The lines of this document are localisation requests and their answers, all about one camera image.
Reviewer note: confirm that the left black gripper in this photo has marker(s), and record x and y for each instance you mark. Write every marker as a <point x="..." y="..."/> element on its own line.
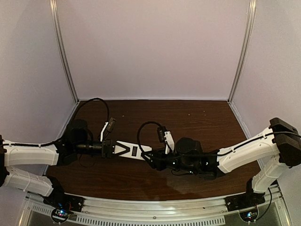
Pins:
<point x="106" y="148"/>

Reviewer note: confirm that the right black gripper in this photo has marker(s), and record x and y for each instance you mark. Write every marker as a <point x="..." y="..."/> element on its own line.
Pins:
<point x="155" y="160"/>

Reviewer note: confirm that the white remote control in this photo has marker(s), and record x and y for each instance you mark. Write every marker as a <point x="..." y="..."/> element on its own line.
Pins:
<point x="136" y="152"/>

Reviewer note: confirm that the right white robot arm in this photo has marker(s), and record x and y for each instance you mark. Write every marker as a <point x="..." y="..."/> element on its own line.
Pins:
<point x="280" y="141"/>

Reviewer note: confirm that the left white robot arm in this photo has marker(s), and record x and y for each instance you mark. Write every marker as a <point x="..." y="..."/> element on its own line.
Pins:
<point x="76" y="140"/>

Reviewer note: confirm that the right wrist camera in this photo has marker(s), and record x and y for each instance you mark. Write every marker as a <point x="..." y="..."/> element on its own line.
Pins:
<point x="165" y="137"/>

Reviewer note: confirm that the front aluminium rail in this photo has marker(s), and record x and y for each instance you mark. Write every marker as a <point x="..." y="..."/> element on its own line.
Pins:
<point x="198" y="212"/>

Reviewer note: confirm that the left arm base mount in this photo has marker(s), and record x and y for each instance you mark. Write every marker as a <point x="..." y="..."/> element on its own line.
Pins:
<point x="64" y="206"/>

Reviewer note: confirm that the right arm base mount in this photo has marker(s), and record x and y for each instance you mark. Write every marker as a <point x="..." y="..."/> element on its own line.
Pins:
<point x="246" y="204"/>

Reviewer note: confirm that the left aluminium frame post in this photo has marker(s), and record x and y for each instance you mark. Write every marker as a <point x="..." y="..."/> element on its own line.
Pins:
<point x="61" y="47"/>

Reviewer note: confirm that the aluminium frame post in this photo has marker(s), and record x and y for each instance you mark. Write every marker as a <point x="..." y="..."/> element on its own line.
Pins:
<point x="61" y="47"/>
<point x="244" y="49"/>

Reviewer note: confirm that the right aluminium frame post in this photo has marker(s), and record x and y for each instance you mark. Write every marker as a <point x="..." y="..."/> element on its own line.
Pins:
<point x="244" y="49"/>

